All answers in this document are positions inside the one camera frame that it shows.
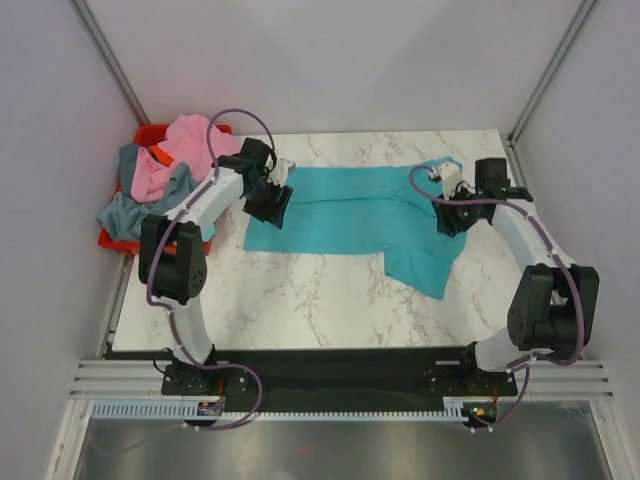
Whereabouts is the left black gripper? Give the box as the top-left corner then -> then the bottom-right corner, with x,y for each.
243,176 -> 293,229

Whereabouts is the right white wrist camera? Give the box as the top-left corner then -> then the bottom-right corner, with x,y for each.
430,161 -> 464,200

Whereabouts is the corner frame post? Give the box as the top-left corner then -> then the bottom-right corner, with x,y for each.
68,0 -> 149,125
506,0 -> 600,147

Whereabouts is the aluminium extrusion rail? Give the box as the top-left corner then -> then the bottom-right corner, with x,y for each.
70,360 -> 614,402

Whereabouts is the left corner frame post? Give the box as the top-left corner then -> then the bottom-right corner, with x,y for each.
68,0 -> 149,125

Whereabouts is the grey t shirt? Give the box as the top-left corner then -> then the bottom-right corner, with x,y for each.
97,144 -> 198,242

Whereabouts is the teal t shirt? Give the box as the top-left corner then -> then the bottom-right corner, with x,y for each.
244,166 -> 466,300

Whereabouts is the pink t shirt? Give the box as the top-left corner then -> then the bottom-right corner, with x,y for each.
130,114 -> 240,203

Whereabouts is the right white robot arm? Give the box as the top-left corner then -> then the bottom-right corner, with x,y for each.
431,158 -> 600,394

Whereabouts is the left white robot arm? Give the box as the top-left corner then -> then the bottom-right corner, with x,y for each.
138,138 -> 296,393

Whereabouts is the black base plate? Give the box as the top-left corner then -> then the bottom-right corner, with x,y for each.
102,342 -> 520,414

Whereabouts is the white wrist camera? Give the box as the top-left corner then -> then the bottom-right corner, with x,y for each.
267,159 -> 296,187
430,161 -> 464,200

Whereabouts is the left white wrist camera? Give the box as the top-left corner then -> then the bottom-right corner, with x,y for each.
267,159 -> 296,187

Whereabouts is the white slotted cable duct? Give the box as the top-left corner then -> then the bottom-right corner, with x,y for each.
92,394 -> 501,420

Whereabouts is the right corner frame post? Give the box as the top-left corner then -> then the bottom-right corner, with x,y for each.
506,0 -> 600,147

